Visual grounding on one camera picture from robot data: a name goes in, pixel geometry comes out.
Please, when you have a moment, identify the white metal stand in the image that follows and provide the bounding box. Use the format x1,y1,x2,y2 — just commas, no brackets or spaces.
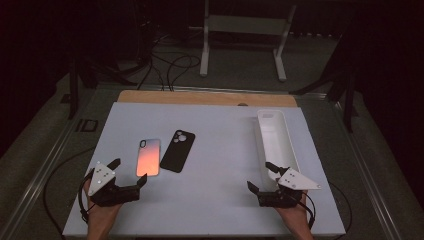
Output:
188,0,298,83

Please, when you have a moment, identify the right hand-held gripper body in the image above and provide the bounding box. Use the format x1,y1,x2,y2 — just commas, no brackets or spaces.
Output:
257,167,322,208

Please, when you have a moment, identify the black phone case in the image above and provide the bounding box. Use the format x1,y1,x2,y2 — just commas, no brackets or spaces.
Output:
159,129,196,174

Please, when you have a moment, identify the black floor cable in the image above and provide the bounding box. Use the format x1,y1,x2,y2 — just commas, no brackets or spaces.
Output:
165,54,202,92
136,54,155,91

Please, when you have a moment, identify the white table board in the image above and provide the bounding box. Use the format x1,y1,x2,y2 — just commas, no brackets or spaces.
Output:
62,101,347,238

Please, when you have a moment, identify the white narrow plastic bin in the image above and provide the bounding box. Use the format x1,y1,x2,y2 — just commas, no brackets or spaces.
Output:
255,109,301,193

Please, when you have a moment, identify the left hand-held gripper cable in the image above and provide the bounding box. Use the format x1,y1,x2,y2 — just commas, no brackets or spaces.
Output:
42,146,98,236

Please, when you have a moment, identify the person's left hand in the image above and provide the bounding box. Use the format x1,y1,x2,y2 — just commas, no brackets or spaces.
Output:
83,181,123,223

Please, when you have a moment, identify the hand-held gripper cable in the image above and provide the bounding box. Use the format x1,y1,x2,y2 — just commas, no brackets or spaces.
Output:
301,181,353,239
42,146,98,236

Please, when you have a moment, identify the metal floor rail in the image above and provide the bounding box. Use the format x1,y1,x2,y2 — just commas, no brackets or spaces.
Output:
0,86,101,240
328,96,401,240
96,83,329,100

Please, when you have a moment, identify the person's right hand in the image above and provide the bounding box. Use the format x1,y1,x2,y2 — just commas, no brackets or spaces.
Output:
273,191,313,229

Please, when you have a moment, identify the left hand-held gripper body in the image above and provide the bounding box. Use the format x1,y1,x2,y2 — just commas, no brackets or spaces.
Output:
87,162,141,208

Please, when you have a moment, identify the black rectangular floor frame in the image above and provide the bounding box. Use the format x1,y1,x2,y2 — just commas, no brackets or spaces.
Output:
75,118,99,133

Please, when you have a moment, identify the right hand-held gripper cable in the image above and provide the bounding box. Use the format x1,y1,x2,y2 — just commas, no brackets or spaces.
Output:
301,181,353,239

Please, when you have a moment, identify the black tripod stand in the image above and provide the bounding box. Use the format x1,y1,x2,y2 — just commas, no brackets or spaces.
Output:
68,59,138,120
289,33,359,134

